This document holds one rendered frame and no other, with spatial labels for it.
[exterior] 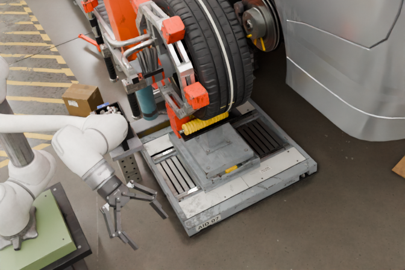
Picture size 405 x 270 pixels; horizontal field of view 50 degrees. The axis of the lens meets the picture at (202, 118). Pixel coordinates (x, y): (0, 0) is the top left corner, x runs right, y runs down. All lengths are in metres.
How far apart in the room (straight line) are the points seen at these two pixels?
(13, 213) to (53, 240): 0.22
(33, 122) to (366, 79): 1.12
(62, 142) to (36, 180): 0.79
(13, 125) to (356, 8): 1.16
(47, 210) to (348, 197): 1.57
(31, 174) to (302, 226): 1.37
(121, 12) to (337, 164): 1.50
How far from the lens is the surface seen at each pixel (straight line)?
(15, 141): 1.99
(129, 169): 2.64
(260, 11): 2.25
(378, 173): 2.69
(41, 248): 2.17
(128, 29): 2.49
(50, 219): 2.24
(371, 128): 1.71
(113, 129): 1.45
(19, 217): 2.13
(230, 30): 1.86
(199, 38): 1.81
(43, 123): 1.55
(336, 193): 2.56
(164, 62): 2.03
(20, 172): 2.11
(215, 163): 2.41
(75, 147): 1.35
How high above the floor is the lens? 2.00
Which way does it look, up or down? 41 degrees down
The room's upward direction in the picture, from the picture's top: 10 degrees counter-clockwise
